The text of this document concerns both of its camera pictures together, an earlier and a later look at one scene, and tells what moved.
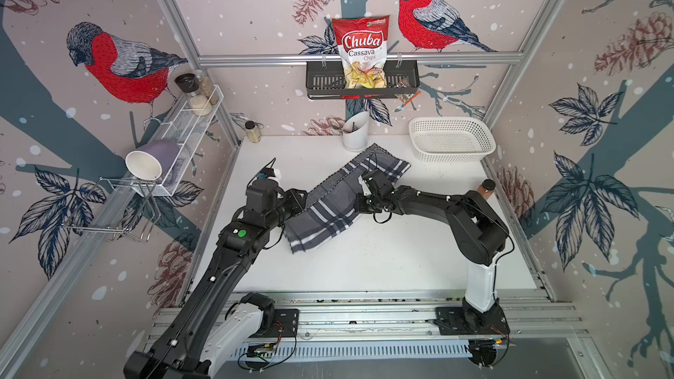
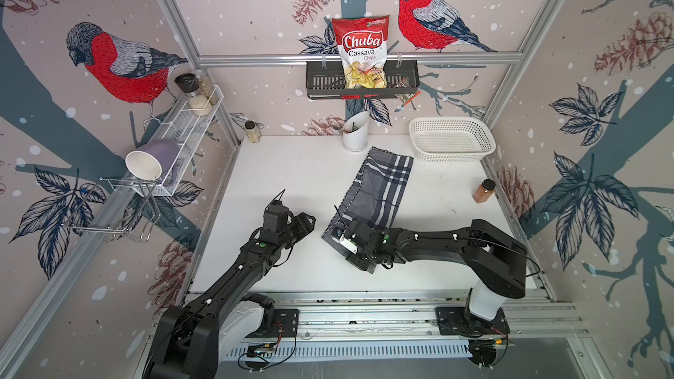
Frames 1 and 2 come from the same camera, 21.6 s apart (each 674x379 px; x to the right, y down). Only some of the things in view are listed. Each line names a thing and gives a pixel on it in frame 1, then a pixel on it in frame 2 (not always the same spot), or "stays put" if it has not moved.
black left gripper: (292, 196) -> (303, 224)
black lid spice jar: (189, 83) stays put
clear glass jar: (206, 86) stays put
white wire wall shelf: (184, 124) stays put
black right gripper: (359, 204) -> (353, 261)
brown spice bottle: (486, 188) stays put
